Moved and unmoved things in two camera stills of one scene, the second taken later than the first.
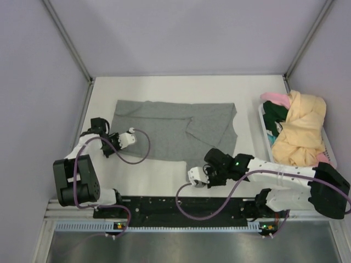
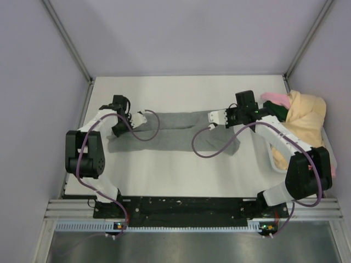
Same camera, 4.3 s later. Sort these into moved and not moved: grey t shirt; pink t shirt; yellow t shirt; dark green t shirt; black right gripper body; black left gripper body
Moved: black left gripper body; grey t shirt; black right gripper body
Not moved: yellow t shirt; pink t shirt; dark green t shirt
